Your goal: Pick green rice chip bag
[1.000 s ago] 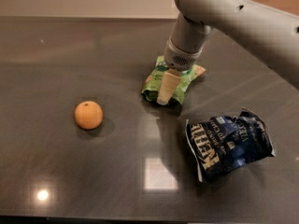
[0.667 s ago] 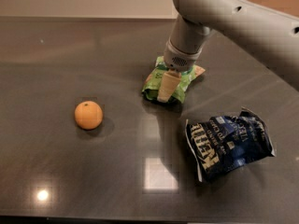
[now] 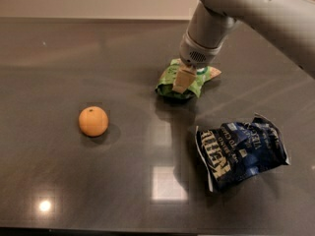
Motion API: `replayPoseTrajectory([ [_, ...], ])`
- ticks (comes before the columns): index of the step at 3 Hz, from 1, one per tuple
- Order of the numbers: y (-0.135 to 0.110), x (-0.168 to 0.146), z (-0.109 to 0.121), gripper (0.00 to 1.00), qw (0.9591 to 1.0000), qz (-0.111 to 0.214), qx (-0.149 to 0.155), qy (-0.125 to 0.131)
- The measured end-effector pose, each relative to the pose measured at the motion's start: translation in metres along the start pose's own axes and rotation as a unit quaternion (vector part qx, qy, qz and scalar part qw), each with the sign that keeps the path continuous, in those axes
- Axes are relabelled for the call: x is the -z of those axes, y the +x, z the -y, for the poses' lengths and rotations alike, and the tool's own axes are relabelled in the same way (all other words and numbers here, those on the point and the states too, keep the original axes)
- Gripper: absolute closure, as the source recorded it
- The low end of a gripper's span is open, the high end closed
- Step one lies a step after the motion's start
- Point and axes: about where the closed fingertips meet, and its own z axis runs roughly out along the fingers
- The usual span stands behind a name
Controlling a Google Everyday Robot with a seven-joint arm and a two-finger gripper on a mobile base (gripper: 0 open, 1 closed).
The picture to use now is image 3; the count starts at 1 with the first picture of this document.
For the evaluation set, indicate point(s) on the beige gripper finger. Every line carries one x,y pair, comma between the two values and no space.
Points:
185,76

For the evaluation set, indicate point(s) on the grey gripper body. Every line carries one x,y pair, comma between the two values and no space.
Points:
196,53

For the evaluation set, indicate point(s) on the green rice chip bag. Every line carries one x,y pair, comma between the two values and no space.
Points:
165,81

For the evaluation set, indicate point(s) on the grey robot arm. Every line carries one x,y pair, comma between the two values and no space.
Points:
288,24

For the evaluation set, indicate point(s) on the blue Kettle chip bag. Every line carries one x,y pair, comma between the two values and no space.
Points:
237,151

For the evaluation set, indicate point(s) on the orange fruit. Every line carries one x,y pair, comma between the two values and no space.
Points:
93,121

